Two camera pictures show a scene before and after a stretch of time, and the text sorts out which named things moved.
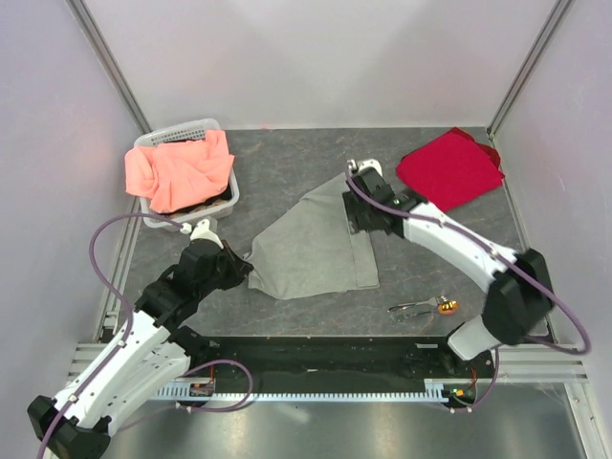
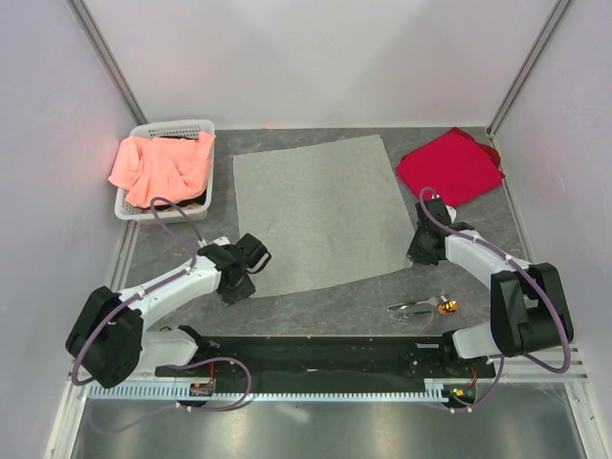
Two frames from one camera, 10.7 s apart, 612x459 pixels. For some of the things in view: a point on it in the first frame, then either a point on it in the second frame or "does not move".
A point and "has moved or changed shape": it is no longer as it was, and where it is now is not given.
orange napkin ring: x=448 y=308 does not move
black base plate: x=334 y=358 does not move
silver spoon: x=406 y=316 does not move
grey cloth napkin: x=311 y=249 has moved or changed shape
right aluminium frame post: x=525 y=68 does not move
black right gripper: x=354 y=214 -> x=415 y=255
